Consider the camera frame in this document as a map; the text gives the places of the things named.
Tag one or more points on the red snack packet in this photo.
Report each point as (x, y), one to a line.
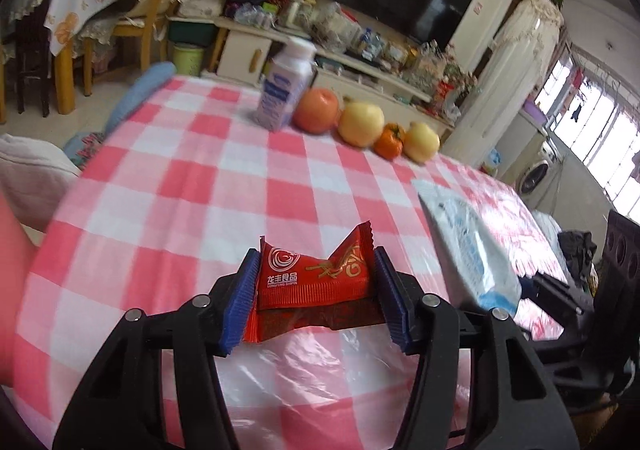
(310, 280)

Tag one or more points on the dark wooden chair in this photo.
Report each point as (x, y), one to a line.
(32, 55)

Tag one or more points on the red apple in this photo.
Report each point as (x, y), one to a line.
(315, 110)

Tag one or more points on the tall white bottle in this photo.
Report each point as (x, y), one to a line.
(280, 90)

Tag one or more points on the orange persimmon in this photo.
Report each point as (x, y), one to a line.
(389, 144)

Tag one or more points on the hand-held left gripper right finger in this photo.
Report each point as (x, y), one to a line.
(392, 300)

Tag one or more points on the window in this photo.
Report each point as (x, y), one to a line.
(610, 140)

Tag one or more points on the dark green storage container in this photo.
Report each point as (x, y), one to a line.
(192, 32)

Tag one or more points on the white cushion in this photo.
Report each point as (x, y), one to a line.
(30, 175)

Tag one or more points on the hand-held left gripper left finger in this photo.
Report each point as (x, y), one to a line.
(240, 305)

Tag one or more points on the owl print cushion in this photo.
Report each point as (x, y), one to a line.
(82, 145)

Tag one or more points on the large yellow apple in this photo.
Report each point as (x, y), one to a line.
(360, 125)

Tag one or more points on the cream television cabinet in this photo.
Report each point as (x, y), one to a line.
(240, 50)

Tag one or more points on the washing machine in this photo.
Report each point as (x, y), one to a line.
(537, 170)

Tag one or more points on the purple basin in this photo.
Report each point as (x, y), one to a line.
(536, 114)

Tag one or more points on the wooden dining table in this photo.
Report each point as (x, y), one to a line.
(65, 80)

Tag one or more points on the light green bin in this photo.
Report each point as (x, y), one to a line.
(187, 60)

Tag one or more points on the pink checkered tablecloth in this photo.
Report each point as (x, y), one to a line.
(175, 205)

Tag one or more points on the lace covered air conditioner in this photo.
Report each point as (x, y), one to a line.
(510, 80)

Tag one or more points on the pink basin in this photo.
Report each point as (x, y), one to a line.
(12, 305)

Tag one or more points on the orange print white tablecloth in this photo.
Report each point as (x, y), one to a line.
(80, 0)

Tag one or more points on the white plastic wrapper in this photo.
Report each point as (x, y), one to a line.
(470, 245)

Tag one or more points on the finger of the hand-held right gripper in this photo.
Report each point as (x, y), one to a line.
(580, 370)
(555, 292)

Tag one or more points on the electric kettle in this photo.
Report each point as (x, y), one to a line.
(299, 12)

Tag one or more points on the small yellow pear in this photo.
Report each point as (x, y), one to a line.
(422, 142)

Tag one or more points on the light wooden chair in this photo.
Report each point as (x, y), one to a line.
(145, 25)

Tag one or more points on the dark cloth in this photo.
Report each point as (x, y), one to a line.
(577, 250)

